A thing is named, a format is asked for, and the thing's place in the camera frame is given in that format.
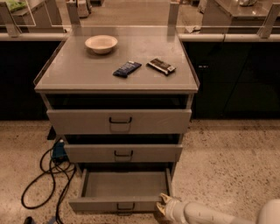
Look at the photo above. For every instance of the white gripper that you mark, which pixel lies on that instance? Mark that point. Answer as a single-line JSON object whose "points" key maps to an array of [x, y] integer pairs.
{"points": [[174, 207]]}

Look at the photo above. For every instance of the grey bottom drawer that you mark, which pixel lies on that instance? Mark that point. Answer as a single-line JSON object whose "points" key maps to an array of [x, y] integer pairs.
{"points": [[121, 192]]}

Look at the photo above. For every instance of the grey drawer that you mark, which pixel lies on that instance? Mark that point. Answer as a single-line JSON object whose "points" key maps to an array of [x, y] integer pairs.
{"points": [[119, 121], [121, 192], [123, 153]]}

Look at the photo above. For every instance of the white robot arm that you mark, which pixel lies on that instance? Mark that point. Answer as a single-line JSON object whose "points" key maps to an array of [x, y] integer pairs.
{"points": [[195, 213]]}

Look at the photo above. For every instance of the grey top drawer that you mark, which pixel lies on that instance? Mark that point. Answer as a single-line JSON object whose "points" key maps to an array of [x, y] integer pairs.
{"points": [[119, 121]]}

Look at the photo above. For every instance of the grey middle drawer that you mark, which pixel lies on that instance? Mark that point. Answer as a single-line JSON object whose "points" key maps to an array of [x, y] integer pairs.
{"points": [[123, 153]]}

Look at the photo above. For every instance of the grey drawer cabinet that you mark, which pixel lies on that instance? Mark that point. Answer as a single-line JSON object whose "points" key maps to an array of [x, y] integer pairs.
{"points": [[78, 78]]}

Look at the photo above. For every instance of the blue power box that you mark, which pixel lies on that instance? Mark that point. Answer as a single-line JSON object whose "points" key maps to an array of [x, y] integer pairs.
{"points": [[58, 151]]}

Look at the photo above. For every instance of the black snack bar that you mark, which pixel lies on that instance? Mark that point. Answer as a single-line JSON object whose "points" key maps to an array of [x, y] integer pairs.
{"points": [[161, 66]]}

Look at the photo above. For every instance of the blue snack bar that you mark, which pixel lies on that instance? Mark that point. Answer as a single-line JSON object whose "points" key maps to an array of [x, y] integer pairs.
{"points": [[126, 69]]}

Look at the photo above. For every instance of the white bowl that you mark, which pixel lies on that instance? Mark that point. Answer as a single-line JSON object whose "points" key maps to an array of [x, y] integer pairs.
{"points": [[101, 44]]}

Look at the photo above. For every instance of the background steel table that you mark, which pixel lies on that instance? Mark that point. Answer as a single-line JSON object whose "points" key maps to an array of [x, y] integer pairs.
{"points": [[227, 16]]}

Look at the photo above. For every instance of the green bag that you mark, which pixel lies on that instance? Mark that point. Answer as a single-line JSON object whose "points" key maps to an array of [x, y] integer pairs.
{"points": [[15, 5]]}

